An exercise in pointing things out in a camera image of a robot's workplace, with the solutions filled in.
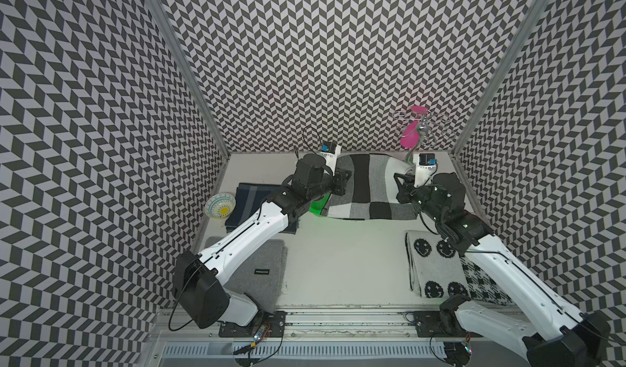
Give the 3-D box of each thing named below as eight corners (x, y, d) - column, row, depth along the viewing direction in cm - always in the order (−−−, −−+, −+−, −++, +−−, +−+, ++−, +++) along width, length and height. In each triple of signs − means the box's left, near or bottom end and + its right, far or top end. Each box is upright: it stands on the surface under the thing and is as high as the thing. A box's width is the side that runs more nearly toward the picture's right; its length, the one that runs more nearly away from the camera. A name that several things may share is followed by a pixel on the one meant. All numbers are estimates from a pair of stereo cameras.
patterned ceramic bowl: (208, 218, 99) (202, 211, 94) (214, 201, 105) (209, 192, 100) (234, 218, 99) (229, 211, 94) (239, 201, 105) (235, 192, 100)
